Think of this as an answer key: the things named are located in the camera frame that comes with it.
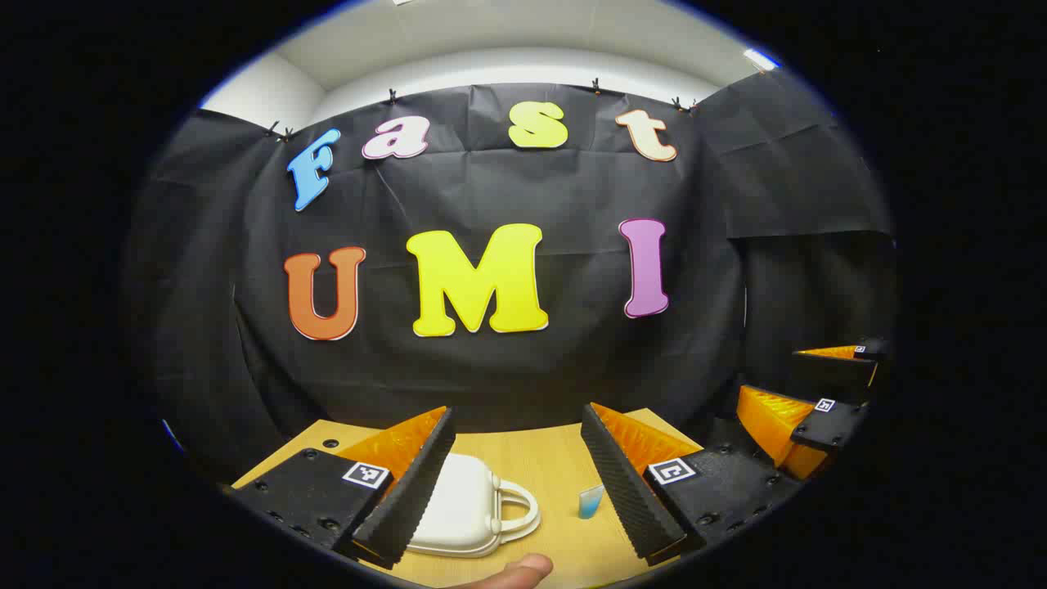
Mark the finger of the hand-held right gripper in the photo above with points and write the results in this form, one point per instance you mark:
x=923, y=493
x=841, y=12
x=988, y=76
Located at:
x=834, y=372
x=830, y=425

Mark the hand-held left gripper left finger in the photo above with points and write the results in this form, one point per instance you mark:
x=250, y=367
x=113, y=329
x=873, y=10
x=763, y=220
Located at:
x=417, y=499

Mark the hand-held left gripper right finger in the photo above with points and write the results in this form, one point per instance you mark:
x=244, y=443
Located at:
x=626, y=491

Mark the frosted blue skin care tube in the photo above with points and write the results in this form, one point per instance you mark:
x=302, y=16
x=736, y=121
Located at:
x=590, y=503

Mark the black backdrop cloth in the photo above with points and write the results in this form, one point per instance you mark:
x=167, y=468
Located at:
x=491, y=188

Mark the ceiling light panel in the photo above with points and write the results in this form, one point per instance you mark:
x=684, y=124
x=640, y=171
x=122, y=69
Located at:
x=761, y=59

